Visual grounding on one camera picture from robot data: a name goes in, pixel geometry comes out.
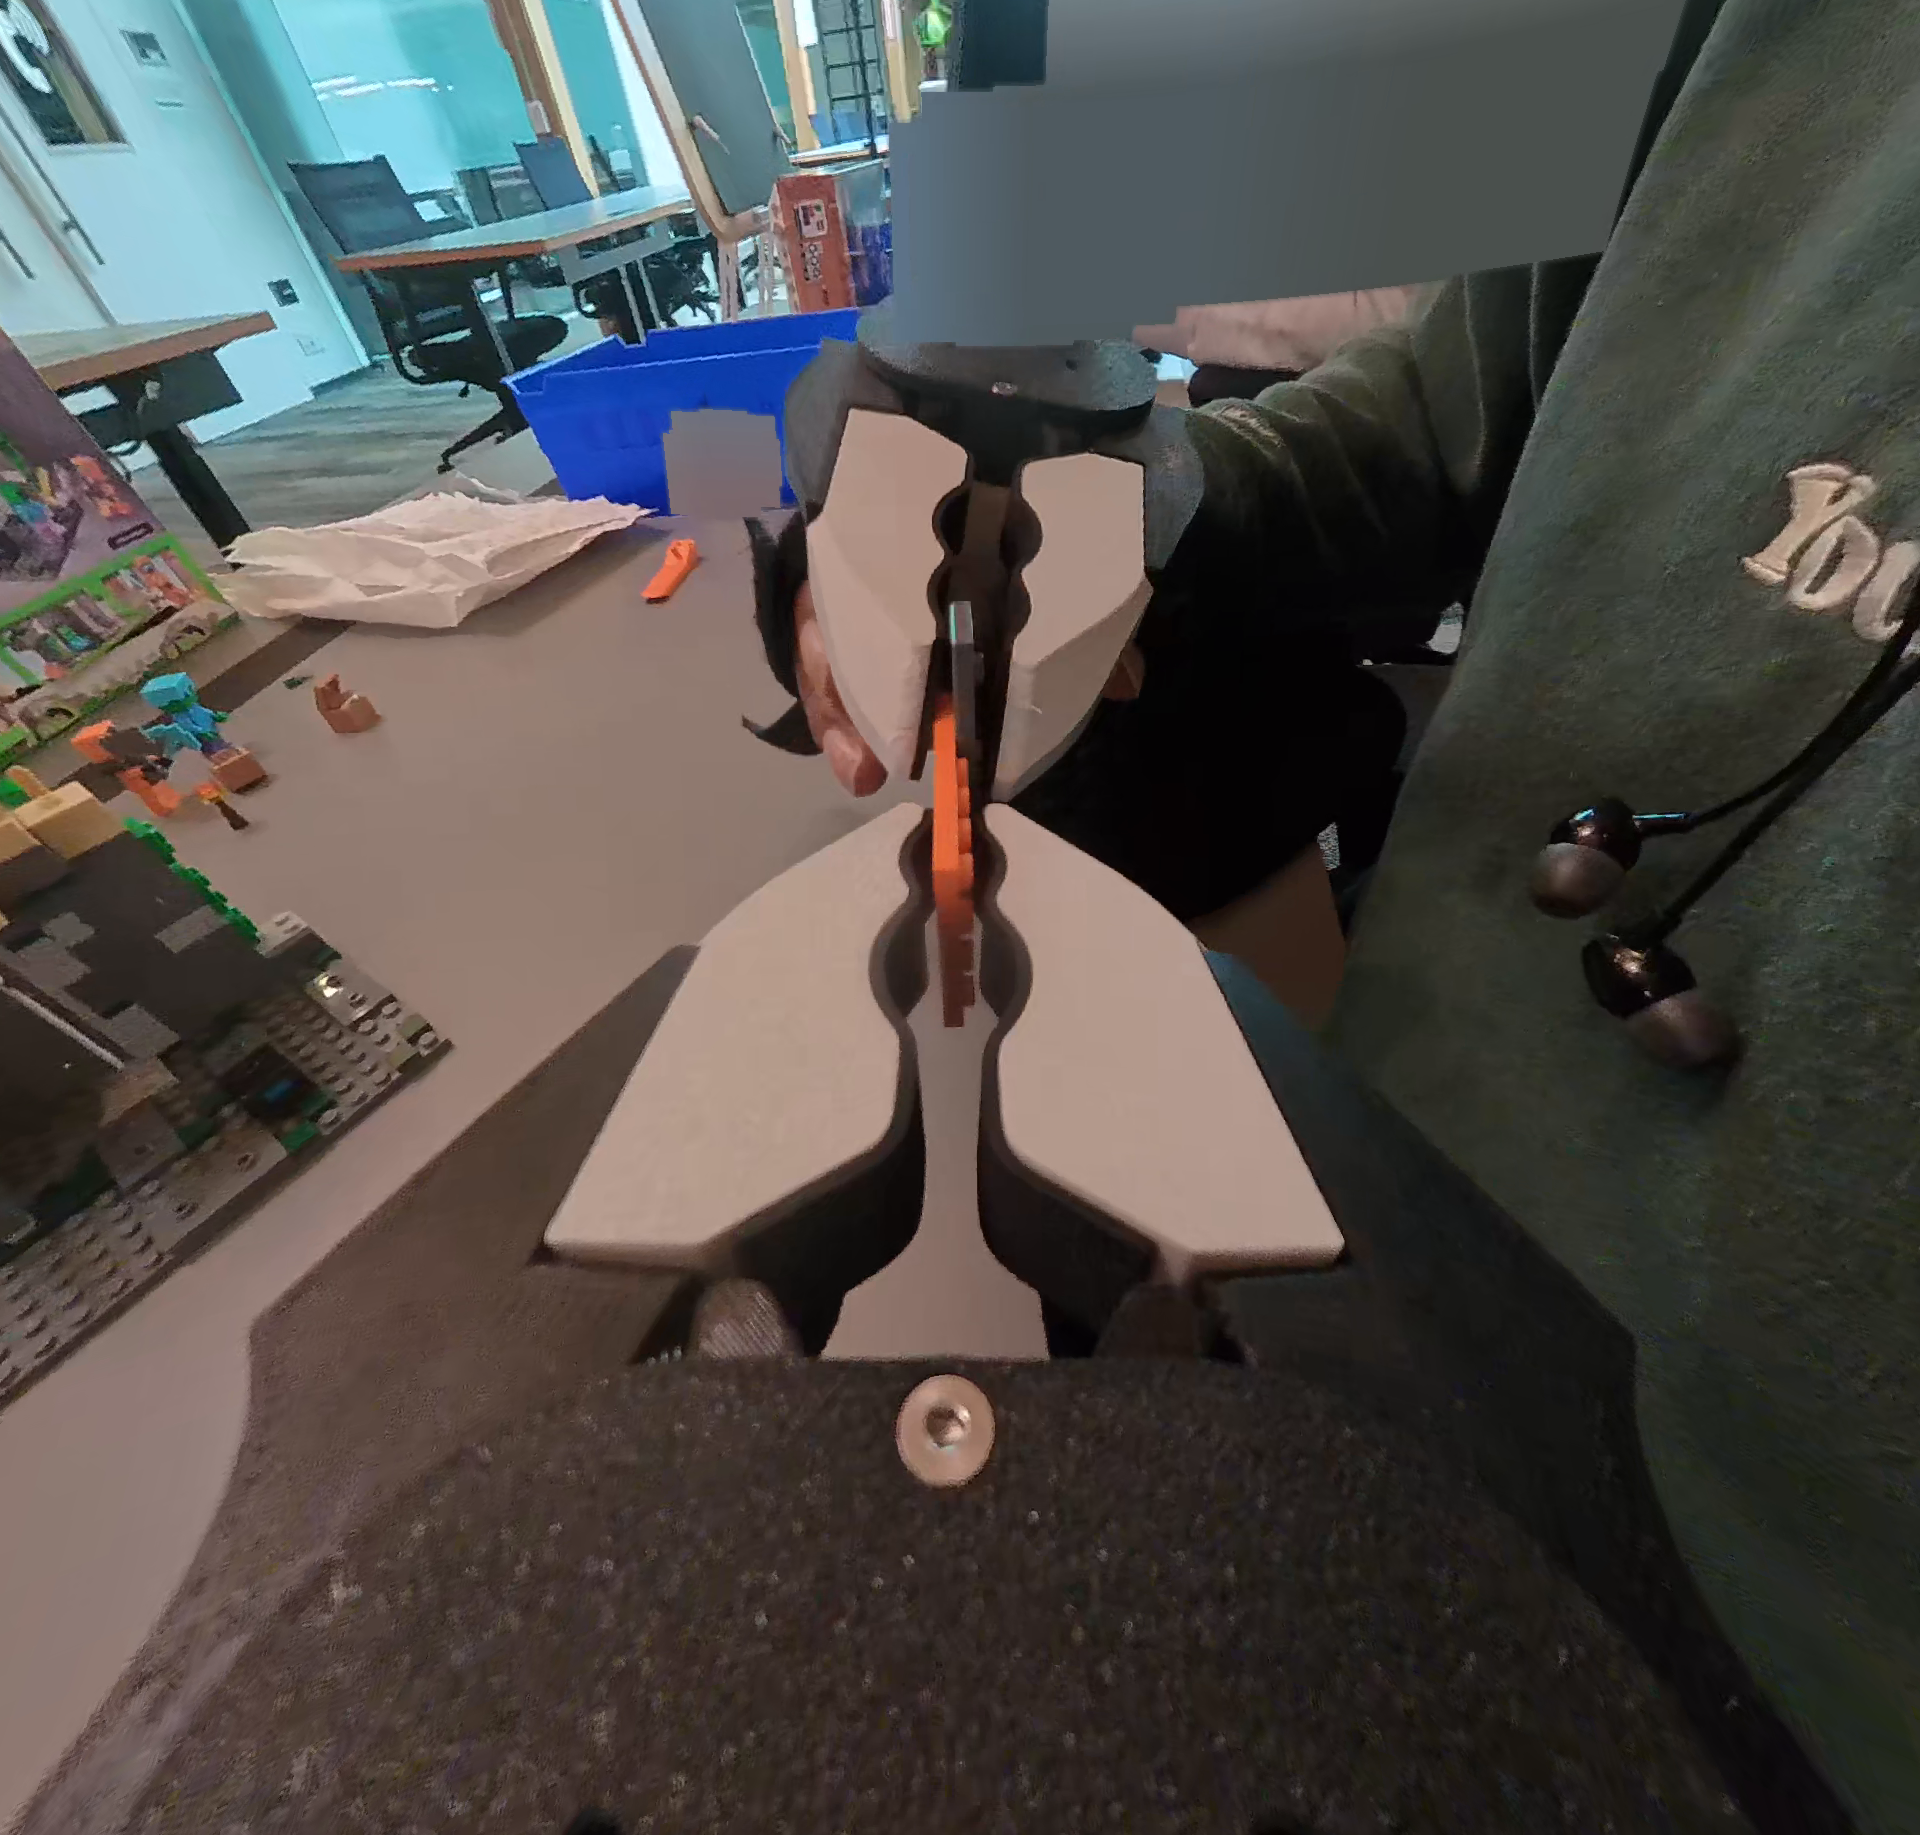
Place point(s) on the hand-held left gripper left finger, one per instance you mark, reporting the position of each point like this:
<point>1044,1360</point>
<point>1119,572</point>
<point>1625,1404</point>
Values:
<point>749,1055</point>

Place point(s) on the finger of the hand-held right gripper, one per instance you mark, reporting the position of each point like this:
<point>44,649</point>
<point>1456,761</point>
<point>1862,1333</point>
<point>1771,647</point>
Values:
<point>878,560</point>
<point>1080,589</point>

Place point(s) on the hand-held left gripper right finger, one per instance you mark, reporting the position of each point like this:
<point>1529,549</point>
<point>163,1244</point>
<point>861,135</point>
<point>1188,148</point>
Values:
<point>1140,1084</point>

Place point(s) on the dark grey toy plate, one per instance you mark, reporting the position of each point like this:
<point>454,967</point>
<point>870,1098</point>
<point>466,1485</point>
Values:
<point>967,664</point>

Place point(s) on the orange toy brick plate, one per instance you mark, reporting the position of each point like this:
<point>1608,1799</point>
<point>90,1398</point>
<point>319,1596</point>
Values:
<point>949,874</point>

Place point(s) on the grey toy brick model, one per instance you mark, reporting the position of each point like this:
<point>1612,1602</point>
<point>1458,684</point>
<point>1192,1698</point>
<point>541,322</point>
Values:
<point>135,1024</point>

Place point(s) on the person's right forearm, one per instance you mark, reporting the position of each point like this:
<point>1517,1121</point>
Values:
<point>1350,470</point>

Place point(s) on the grey desk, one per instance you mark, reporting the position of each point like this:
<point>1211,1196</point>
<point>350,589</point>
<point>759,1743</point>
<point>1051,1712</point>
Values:
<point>524,786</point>

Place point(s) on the wooden top office desk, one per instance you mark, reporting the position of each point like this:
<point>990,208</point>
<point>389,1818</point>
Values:
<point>524,229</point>
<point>142,339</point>

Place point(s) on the person's right hand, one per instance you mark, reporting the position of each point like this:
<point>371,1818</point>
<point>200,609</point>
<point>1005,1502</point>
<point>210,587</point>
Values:
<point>843,732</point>

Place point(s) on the orange brick separator tool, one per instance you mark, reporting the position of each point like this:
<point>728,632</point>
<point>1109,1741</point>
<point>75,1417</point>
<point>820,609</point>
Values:
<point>672,570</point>

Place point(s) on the orange cardboard box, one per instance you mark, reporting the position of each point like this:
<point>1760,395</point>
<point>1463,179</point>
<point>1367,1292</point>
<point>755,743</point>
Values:
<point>816,245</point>

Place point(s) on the blue plastic bin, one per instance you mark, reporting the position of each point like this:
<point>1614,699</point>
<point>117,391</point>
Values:
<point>599,395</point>

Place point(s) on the black office chair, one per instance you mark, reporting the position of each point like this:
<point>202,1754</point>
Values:
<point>562,173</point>
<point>389,260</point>

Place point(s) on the grey leaning board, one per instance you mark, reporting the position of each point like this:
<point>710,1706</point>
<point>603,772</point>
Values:
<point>689,35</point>

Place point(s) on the small brown toy brick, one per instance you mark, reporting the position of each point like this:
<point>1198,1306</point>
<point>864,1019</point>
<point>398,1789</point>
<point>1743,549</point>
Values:
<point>344,705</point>

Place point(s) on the person in green sweatshirt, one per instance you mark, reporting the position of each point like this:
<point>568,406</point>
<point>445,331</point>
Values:
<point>1650,1265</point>

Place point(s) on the teal toy minifigure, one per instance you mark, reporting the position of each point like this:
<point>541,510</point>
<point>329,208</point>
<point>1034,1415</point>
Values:
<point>187,718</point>

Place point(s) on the orange toy figure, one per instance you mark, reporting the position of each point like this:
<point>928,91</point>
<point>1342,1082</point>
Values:
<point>127,770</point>

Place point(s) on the colourful toy set box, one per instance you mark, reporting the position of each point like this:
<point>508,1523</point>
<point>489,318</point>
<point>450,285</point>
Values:
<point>75,560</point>

